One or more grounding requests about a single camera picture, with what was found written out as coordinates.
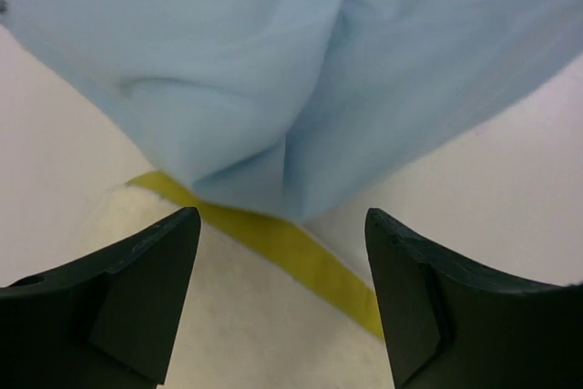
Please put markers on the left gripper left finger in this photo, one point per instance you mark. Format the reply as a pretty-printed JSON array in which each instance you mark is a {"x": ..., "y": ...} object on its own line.
[{"x": 106, "y": 320}]

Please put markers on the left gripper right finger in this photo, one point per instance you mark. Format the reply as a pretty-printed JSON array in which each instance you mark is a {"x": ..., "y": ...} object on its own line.
[{"x": 451, "y": 322}]

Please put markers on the cream pillow yellow edge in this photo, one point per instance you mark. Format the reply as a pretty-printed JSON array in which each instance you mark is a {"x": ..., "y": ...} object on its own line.
[{"x": 269, "y": 305}]

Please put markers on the light blue pillowcase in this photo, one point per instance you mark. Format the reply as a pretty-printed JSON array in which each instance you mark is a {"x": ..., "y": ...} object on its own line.
[{"x": 289, "y": 107}]

